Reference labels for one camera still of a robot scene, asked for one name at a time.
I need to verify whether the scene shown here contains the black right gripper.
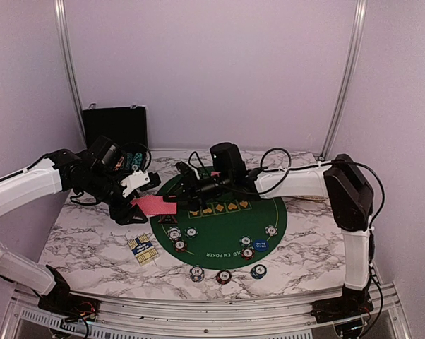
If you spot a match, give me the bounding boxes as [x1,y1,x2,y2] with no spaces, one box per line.
[164,172,233,211]

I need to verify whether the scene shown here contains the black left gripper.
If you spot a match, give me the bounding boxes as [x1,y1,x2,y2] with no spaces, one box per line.
[84,168,148,225]

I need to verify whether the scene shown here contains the teal 50 chips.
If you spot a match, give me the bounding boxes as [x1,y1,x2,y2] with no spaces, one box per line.
[185,227,198,239]

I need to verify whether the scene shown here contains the blue tan chips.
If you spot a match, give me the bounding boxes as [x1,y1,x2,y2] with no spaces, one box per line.
[167,227,182,242]

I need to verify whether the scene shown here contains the brown 100 chips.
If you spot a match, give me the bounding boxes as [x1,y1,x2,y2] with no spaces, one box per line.
[174,239,187,253]

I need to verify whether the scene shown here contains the blue tan 10 chip stack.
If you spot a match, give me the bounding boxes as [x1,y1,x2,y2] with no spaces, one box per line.
[190,265,205,283]

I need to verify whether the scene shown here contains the blue small blind button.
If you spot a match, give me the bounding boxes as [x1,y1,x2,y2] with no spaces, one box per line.
[253,239,269,252]

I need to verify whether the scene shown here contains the blue white chip mat edge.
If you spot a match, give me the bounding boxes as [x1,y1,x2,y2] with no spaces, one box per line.
[265,225,278,237]

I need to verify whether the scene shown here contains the brown 100 chip stack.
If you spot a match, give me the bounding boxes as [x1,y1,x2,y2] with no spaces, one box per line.
[216,270,232,285]

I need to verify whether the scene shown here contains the teal 50 chip stack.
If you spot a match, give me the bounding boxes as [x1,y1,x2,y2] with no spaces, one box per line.
[250,264,268,280]

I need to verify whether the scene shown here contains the red backed card deck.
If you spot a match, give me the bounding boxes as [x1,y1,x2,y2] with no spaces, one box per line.
[131,196,177,216]

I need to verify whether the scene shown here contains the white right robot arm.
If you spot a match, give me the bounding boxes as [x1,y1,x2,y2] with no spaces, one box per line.
[163,142,375,316]

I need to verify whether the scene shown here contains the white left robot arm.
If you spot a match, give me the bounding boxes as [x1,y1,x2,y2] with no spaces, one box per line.
[0,136,152,314]

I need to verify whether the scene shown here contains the blue texas holdem card box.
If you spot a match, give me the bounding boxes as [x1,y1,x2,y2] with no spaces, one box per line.
[128,234,159,266]

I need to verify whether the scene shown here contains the black triangular all-in marker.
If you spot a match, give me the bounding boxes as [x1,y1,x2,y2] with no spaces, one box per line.
[159,214,178,225]

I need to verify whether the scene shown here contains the dark green chip row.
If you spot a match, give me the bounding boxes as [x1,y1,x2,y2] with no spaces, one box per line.
[124,153,134,171]

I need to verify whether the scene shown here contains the teal 50 chip row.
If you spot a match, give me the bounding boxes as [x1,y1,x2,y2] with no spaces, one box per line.
[131,153,143,171]

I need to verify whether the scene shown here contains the green round poker mat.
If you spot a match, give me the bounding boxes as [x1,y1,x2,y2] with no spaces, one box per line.
[150,193,288,270]

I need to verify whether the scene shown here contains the black poker chip case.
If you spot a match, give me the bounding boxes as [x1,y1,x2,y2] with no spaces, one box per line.
[82,105,148,157]

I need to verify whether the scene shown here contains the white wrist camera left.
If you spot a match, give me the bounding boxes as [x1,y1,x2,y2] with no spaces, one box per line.
[120,170,150,198]

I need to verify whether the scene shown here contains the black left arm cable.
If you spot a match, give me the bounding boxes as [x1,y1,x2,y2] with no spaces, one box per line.
[120,141,153,176]

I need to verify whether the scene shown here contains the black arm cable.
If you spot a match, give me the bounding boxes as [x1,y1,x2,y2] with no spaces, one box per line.
[120,141,153,176]
[254,147,386,230]

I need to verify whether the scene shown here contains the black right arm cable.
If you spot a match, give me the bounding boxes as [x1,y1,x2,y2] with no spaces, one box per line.
[254,147,386,230]

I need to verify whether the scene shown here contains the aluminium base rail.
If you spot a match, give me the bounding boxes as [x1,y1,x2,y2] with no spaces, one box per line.
[0,282,411,339]

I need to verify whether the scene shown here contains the left aluminium frame post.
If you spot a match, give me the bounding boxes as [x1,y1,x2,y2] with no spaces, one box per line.
[53,0,84,117]

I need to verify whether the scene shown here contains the aluminium frame post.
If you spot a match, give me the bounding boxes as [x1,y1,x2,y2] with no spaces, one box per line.
[53,0,84,117]
[320,0,368,159]

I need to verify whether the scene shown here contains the right aluminium frame post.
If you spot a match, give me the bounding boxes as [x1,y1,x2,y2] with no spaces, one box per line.
[320,0,368,159]

